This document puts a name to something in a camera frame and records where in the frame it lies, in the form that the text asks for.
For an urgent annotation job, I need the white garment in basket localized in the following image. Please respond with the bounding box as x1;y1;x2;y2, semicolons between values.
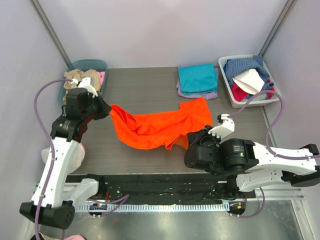
232;68;265;95

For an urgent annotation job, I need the pink garment in basket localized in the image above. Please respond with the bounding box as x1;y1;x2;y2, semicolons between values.
98;71;105;91

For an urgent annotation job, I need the white plastic basket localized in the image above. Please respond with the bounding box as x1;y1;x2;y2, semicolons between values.
218;54;278;108

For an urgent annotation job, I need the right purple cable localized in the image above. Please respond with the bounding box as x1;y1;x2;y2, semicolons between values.
229;90;320;219

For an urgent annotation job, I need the white slotted cable duct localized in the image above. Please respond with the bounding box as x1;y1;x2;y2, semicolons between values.
76;202;230;213

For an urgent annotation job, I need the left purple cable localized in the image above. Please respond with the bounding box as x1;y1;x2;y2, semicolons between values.
33;78;130;240

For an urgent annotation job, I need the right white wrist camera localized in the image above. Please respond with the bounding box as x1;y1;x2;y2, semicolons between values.
208;114;235;140

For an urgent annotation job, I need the pink cloth at bottom edge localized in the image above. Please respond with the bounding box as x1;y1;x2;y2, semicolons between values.
29;232;87;240

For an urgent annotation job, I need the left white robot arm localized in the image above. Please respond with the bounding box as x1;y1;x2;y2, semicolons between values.
19;87;111;230

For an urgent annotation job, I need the orange t shirt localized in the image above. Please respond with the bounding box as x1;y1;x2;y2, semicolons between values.
110;97;213;150

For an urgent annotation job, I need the purple cable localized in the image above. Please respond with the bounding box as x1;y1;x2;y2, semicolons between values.
229;90;320;219
33;78;130;240

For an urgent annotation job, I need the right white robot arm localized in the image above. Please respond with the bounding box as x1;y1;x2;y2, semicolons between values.
184;125;320;198

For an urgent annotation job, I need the folded teal t shirt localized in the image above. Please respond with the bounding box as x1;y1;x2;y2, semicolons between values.
177;63;219;96

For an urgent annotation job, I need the red garment in basket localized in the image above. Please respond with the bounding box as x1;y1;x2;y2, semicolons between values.
231;79;275;102

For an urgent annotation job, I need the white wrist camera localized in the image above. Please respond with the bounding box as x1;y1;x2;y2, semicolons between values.
71;77;98;98
208;114;235;140

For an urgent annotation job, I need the folded lavender t shirt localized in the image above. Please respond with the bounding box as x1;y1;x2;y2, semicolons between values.
176;66;220;100

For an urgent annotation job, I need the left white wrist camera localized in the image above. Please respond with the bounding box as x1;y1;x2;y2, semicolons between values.
71;77;98;98

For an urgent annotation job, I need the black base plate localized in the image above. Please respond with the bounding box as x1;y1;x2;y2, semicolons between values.
67;172;256;205

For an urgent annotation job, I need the white mesh bag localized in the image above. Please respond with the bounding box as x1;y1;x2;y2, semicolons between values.
41;143;86;175

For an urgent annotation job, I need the blue checkered garment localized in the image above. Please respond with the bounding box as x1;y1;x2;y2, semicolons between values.
224;55;270;87

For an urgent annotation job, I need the beige crumpled shirt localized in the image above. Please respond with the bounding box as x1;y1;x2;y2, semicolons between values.
62;69;100;105

